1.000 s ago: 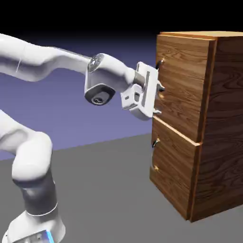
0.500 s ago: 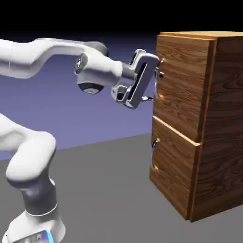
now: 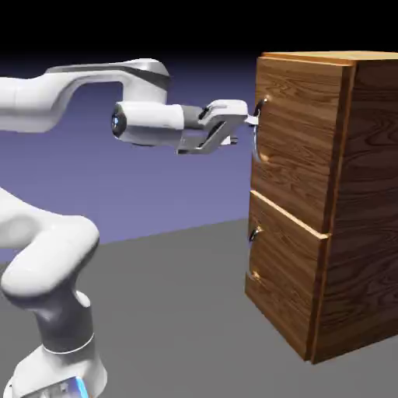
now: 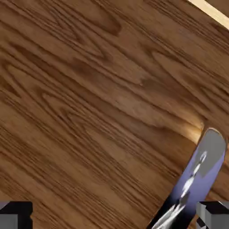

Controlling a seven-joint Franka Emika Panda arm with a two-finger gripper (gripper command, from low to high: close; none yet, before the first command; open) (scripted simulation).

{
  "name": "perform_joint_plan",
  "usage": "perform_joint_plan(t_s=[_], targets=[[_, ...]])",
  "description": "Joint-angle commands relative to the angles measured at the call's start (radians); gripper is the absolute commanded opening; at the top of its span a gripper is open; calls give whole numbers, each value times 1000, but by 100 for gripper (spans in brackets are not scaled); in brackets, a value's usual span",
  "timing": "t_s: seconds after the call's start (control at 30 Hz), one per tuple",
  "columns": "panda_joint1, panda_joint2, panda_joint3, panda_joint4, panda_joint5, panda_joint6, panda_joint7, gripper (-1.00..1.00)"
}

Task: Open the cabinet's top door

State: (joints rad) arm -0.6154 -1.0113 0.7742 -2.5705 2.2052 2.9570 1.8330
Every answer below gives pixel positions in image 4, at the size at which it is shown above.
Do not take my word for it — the wooden cabinet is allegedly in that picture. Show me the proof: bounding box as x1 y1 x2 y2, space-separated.
187 0 229 30

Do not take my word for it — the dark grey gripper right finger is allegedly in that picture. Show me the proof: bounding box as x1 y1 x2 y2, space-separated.
196 200 229 229

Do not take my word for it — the curved shiny metal handle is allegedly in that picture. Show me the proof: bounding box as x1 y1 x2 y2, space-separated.
146 127 227 229

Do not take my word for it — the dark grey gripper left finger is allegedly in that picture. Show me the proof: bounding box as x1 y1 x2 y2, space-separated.
0 201 34 229

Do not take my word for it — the brown wooden cabinet door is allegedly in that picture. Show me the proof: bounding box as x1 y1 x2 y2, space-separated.
0 0 229 229

